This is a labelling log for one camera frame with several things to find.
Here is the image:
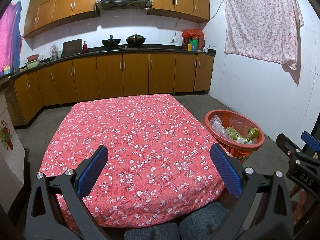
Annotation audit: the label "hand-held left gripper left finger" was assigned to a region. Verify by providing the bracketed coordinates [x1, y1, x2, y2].
[25, 144, 114, 240]

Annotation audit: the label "red floral tablecloth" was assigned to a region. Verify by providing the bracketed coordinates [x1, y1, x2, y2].
[39, 94, 235, 228]

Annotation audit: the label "red plastic basket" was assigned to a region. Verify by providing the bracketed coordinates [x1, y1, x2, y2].
[203, 109, 265, 165]

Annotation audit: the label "black open wok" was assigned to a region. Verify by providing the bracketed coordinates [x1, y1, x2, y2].
[101, 34, 122, 50]

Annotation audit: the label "black kitchen countertop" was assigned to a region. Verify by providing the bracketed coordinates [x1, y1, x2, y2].
[9, 44, 216, 80]

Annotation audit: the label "red bag on canisters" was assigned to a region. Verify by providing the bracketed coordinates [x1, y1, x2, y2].
[182, 29, 204, 39]

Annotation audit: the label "thin white wall cable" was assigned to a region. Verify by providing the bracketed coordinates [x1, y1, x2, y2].
[209, 0, 224, 20]

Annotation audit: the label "white cabinet with flower decal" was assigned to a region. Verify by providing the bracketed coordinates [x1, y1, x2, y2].
[0, 81, 32, 240]

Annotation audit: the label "dark brown cutting board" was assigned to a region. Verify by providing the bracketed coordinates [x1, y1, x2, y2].
[62, 39, 83, 57]

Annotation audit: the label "black gas stove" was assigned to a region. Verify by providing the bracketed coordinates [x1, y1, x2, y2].
[100, 45, 148, 52]

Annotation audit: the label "olive green plastic bag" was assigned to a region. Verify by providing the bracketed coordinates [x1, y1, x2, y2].
[226, 126, 260, 145]

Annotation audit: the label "white outlet cable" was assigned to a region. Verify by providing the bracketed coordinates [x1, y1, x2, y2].
[174, 19, 182, 40]

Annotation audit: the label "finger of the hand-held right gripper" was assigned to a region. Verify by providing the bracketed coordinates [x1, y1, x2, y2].
[301, 130, 320, 161]
[276, 133, 305, 162]

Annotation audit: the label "person's left leg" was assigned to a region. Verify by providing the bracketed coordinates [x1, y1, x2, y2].
[124, 226, 181, 240]

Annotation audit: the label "bubble wrap sheet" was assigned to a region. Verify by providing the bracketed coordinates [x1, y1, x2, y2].
[209, 115, 225, 137]

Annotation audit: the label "pink and blue hanging cloth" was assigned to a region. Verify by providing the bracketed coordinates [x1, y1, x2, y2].
[0, 1, 23, 74]

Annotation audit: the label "pink floral hanging sheet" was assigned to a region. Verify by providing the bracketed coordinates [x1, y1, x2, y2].
[222, 0, 305, 71]

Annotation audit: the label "person's leg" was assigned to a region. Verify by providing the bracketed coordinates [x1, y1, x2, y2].
[124, 226, 181, 240]
[179, 202, 247, 240]

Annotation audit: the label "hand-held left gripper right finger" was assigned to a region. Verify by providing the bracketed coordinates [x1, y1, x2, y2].
[207, 143, 293, 240]

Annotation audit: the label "glass jar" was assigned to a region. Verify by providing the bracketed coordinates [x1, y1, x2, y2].
[50, 44, 61, 60]

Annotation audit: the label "person's right leg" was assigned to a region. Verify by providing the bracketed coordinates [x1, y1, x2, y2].
[179, 202, 247, 240]

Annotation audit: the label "black wok with lid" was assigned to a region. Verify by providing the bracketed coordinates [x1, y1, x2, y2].
[125, 33, 146, 47]

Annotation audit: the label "wooden base cabinets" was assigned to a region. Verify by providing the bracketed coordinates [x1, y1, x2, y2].
[10, 52, 215, 127]

